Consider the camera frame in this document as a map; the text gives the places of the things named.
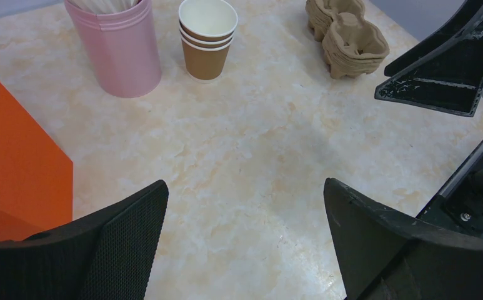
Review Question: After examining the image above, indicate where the stack of brown paper cups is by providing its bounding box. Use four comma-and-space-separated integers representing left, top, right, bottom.
178, 0, 239, 83

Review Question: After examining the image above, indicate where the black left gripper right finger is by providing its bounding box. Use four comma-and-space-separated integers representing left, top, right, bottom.
324, 178, 483, 299

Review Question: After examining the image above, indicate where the orange paper bag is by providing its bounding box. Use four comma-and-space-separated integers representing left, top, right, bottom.
0, 83, 73, 242

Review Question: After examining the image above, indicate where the bundle of white wrapped straws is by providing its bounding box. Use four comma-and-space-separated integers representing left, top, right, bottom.
69, 0, 140, 14

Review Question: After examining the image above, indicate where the pink cylindrical straw holder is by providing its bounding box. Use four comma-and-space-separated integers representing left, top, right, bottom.
64, 1, 161, 98

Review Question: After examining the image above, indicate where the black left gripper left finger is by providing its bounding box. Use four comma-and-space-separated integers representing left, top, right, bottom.
0, 180, 169, 299

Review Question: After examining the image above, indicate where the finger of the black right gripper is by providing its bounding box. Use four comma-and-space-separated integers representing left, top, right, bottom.
374, 1, 483, 117

